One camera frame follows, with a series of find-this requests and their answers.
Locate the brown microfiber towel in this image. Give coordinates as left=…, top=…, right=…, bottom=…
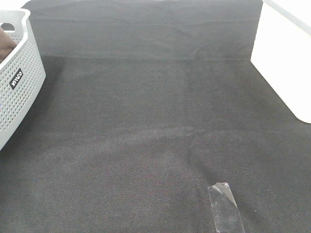
left=0, top=28, right=17, bottom=63

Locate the black fabric table cover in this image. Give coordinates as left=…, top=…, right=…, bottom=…
left=0, top=0, right=311, bottom=233

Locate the clear tape strip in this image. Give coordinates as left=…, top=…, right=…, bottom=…
left=208, top=183, right=245, bottom=233

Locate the white perforated laundry basket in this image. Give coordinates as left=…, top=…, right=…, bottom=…
left=0, top=9, right=46, bottom=147

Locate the white plastic storage box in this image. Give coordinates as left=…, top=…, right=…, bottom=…
left=250, top=0, right=311, bottom=123

